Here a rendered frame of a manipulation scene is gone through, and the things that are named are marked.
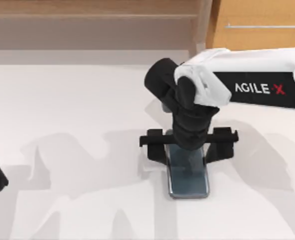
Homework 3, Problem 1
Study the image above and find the long metal handle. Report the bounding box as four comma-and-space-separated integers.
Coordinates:
224, 23, 295, 29

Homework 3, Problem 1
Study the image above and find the wooden open shelf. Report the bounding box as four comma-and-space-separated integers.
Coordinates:
0, 0, 206, 51

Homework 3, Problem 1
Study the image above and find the grey smartphone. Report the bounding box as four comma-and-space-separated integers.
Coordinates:
165, 143, 211, 200

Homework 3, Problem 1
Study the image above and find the wooden cupboard door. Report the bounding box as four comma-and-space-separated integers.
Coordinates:
205, 0, 295, 51

